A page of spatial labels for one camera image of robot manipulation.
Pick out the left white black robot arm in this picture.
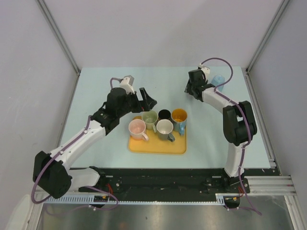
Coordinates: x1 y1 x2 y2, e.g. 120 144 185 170
6 87 157 230

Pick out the right aluminium frame post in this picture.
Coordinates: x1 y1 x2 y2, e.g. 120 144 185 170
245 0 292 74

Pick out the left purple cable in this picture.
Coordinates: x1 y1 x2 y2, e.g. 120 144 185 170
31 77 123 204

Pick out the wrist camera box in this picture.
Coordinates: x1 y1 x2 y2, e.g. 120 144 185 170
119 75 134 94
198 63 211 78

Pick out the left aluminium frame post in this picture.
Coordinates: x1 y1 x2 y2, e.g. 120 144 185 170
35 0 81 76

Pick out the white cable duct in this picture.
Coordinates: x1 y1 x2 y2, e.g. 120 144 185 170
45 194 241 206

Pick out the dark grey mug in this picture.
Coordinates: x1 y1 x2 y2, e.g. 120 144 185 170
156 119 176 142

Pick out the brown dark mug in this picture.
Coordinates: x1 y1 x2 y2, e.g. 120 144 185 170
158 109 171 120

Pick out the light blue mug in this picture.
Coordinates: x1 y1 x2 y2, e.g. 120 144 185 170
211 75 225 92

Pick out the yellow tray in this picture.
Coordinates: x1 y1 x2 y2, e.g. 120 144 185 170
128 117 187 155

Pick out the purple cable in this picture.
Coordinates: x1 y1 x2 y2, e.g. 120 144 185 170
31 77 123 204
200 57 252 178

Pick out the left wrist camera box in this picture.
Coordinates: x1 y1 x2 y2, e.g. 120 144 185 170
119 75 134 94

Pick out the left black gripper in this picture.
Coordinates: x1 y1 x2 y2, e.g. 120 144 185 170
117 87 156 117

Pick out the blue butterfly mug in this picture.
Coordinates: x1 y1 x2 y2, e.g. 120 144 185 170
171 108 188 136

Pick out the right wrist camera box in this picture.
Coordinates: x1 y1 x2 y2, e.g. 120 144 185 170
198 63 211 78

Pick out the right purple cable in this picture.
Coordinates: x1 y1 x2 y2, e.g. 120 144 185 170
200 57 252 178

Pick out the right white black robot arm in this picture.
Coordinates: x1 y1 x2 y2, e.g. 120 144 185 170
185 69 257 192

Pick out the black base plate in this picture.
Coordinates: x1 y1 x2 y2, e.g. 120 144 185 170
49 165 281 211

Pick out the pink mug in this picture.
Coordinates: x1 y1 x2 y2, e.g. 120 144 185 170
129 119 149 141

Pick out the light green mug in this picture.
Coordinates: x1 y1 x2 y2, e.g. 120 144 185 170
142 111 158 133

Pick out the aluminium frame post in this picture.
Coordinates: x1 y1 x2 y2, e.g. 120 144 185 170
245 0 292 74
35 0 81 76

